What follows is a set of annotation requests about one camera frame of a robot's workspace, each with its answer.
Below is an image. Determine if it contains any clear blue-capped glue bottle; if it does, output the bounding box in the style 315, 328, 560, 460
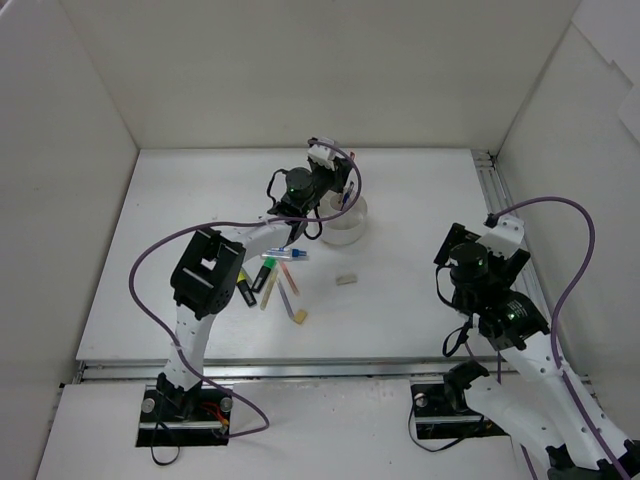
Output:
261, 247, 309, 262

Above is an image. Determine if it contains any white eraser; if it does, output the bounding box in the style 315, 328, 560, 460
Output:
336, 273, 358, 285

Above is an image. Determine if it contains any tan eraser block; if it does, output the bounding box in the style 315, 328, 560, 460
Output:
293, 309, 308, 325

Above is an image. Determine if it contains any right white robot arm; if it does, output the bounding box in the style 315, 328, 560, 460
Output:
434, 223, 639, 479

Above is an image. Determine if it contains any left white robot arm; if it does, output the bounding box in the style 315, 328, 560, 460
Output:
157, 156, 354, 420

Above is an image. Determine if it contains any white round compartment container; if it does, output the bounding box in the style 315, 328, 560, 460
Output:
319, 193, 368, 246

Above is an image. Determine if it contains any orange gel pen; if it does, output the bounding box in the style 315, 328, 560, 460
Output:
280, 262, 300, 296

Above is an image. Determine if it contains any green black highlighter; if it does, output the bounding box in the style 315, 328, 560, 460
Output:
251, 257, 277, 293

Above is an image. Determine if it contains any pale yellow gel pen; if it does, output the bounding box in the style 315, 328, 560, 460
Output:
260, 270, 277, 311

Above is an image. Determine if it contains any purple gel pen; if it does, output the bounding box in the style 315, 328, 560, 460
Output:
276, 279, 295, 320

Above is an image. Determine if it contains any yellow black highlighter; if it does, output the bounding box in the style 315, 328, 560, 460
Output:
236, 270, 257, 308

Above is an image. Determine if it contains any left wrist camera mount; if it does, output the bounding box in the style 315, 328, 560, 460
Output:
307, 137, 339, 171

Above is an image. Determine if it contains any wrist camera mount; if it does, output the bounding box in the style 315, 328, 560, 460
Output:
477, 214, 525, 259
307, 137, 339, 171

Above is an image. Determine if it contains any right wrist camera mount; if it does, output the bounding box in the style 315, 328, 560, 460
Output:
477, 214, 525, 259

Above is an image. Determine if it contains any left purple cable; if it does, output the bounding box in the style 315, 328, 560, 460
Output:
128, 139, 364, 439

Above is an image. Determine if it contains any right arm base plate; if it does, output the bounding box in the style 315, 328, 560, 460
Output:
409, 383, 506, 443

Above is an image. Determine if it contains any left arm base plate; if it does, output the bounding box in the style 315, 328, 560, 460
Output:
136, 387, 233, 448

